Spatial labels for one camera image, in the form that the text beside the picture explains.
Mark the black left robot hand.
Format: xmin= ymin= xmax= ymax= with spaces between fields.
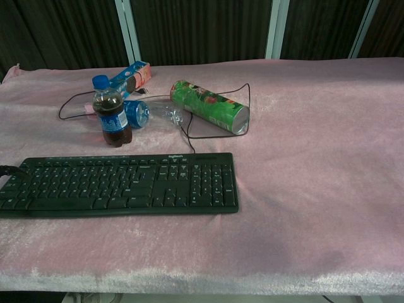
xmin=0 ymin=164 xmax=28 ymax=179

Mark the black Logitech keyboard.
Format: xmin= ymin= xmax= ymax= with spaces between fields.
xmin=0 ymin=152 xmax=240 ymax=219

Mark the cola bottle with blue cap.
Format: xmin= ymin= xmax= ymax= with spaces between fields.
xmin=92 ymin=74 xmax=134 ymax=148

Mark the empty clear plastic water bottle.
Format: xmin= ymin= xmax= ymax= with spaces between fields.
xmin=123 ymin=100 xmax=191 ymax=131

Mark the blue and pink cookie box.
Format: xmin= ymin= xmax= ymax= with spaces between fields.
xmin=108 ymin=61 xmax=152 ymax=100

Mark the green chips can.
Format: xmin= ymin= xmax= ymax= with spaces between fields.
xmin=170 ymin=80 xmax=251 ymax=136

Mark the dark ribbed curtain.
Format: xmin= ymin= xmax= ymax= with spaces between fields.
xmin=0 ymin=0 xmax=404 ymax=83

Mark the pink plush table cloth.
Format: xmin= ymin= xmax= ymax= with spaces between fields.
xmin=0 ymin=56 xmax=404 ymax=293

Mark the thin black keyboard cable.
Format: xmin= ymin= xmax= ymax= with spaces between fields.
xmin=58 ymin=83 xmax=251 ymax=155

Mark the white frame post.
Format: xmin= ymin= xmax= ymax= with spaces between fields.
xmin=114 ymin=0 xmax=142 ymax=65
xmin=264 ymin=0 xmax=290 ymax=60
xmin=348 ymin=0 xmax=380 ymax=59

